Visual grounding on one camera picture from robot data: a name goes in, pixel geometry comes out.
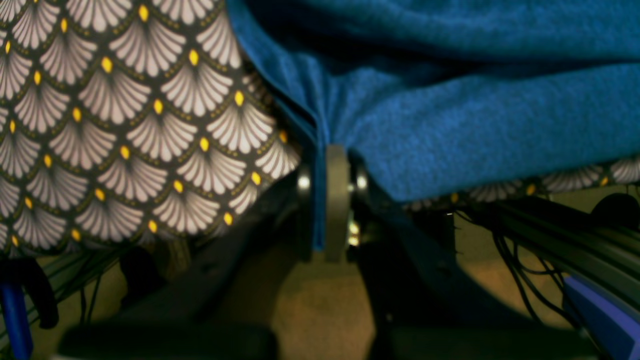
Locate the fan-patterned tablecloth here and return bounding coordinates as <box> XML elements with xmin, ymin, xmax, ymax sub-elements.
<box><xmin>0</xmin><ymin>0</ymin><xmax>640</xmax><ymax>258</ymax></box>

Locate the blue long-sleeve T-shirt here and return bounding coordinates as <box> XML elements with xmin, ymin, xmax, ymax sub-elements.
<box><xmin>226</xmin><ymin>0</ymin><xmax>640</xmax><ymax>249</ymax></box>

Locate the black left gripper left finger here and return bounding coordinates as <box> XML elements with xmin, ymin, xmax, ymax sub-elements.
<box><xmin>57</xmin><ymin>164</ymin><xmax>313</xmax><ymax>360</ymax></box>

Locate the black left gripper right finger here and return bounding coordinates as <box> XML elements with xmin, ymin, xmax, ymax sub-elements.
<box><xmin>324</xmin><ymin>145</ymin><xmax>598</xmax><ymax>360</ymax></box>

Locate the blue handled clamp left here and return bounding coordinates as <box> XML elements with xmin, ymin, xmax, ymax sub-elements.
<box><xmin>0</xmin><ymin>258</ymin><xmax>60</xmax><ymax>360</ymax></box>

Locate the blue box top edge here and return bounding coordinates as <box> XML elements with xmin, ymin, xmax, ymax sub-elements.
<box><xmin>562</xmin><ymin>276</ymin><xmax>640</xmax><ymax>360</ymax></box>

